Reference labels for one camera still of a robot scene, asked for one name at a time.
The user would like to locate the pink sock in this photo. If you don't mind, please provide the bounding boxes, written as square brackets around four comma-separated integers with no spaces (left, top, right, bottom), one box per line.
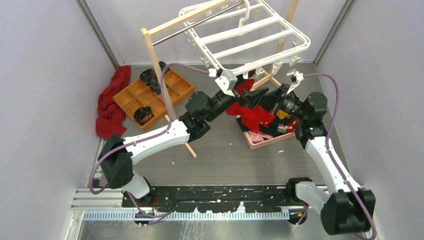
[246,131,273,144]

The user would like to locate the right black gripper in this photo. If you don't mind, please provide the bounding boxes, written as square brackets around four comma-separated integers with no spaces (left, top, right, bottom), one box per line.
[256,83,308,122]

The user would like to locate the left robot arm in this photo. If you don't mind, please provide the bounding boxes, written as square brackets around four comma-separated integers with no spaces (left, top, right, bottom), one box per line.
[97,87,269,207]

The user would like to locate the red santa sock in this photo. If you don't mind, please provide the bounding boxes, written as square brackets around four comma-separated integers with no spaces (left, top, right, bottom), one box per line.
[235,70,256,97]
[226,103,276,133]

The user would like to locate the pink plastic basket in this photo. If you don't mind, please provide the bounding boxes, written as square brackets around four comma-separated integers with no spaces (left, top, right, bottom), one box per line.
[236,115,299,150]

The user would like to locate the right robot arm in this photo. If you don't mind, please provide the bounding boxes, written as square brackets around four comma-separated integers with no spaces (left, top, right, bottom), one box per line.
[258,85,376,235]

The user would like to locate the rolled dark green sock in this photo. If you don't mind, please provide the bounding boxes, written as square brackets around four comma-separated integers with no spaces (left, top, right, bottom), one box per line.
[150,79,162,95]

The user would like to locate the wooden drying rack frame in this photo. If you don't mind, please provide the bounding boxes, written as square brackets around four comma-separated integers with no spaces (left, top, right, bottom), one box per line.
[140,0,299,159]

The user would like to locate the rolled teal sock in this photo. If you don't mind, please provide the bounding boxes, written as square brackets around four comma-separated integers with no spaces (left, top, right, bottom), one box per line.
[158,61,170,75]

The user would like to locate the wooden compartment tray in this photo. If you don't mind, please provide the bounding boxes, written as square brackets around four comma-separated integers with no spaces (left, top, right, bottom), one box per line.
[113,68,195,132]

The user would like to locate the rolled black orange sock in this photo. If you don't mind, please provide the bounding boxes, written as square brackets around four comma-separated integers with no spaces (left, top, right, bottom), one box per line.
[133,106,154,126]

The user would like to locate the mustard yellow sock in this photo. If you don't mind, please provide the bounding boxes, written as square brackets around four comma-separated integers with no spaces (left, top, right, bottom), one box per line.
[276,110,290,120]

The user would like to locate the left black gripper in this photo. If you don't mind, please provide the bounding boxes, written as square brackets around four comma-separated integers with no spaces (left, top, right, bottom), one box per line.
[204,71,268,123]

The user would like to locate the white plastic clip hanger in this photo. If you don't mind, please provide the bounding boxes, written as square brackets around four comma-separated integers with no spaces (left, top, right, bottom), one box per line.
[183,0,311,75]

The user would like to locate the red cloth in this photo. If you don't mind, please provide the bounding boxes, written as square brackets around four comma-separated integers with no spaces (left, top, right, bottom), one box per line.
[95,65,132,139]

